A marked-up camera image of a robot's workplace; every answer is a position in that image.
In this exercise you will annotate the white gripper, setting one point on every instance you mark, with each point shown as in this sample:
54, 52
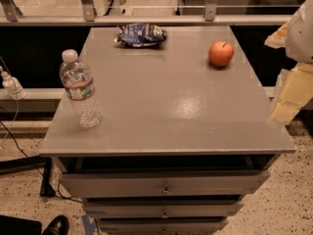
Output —
300, 36

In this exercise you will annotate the red apple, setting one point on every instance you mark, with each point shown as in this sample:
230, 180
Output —
220, 53

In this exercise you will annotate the blue chip bag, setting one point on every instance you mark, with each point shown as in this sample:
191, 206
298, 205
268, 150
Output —
140, 35

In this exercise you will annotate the grey drawer cabinet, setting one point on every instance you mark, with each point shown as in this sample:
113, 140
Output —
167, 109

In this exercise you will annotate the top grey drawer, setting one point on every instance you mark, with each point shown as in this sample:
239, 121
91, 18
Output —
156, 184

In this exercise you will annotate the grey drawer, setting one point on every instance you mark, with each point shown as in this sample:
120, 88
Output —
151, 225
163, 209
156, 184

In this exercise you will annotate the clear plastic water bottle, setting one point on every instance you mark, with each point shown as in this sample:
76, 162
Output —
77, 79

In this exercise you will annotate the middle grey drawer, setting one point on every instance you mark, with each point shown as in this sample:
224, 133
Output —
163, 209

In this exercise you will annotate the bottom grey drawer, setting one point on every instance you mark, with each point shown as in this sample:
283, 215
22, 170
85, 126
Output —
151, 225

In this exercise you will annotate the metal railing with glass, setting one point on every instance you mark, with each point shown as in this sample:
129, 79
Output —
165, 12

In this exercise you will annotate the black shoe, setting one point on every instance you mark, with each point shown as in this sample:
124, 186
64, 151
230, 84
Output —
58, 226

